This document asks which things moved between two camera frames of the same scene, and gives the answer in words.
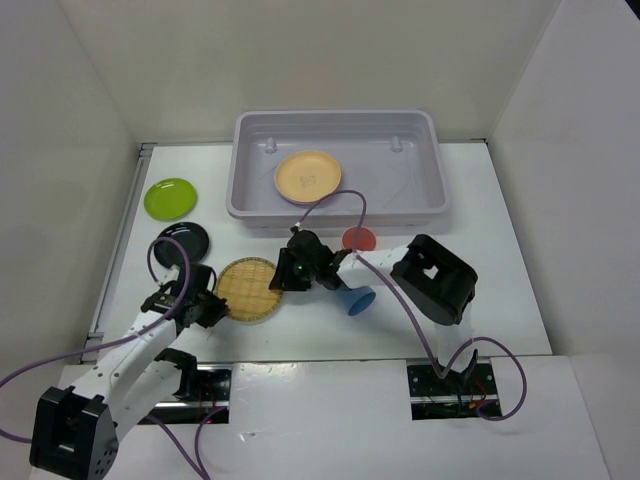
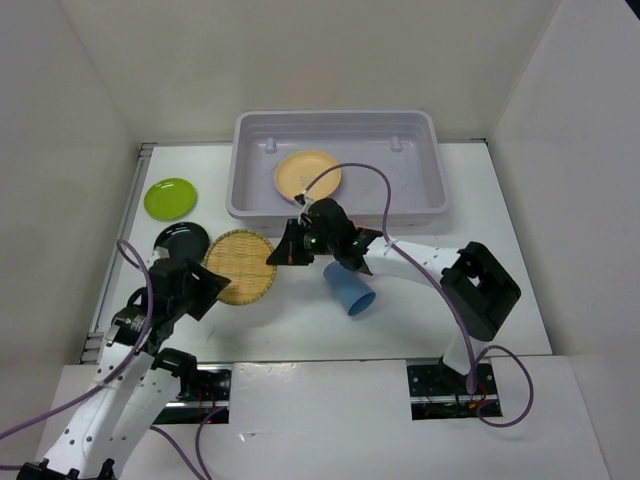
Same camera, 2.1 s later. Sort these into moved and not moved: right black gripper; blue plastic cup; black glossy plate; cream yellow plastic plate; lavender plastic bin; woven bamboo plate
Moved: woven bamboo plate; right black gripper
Not moved: cream yellow plastic plate; lavender plastic bin; black glossy plate; blue plastic cup
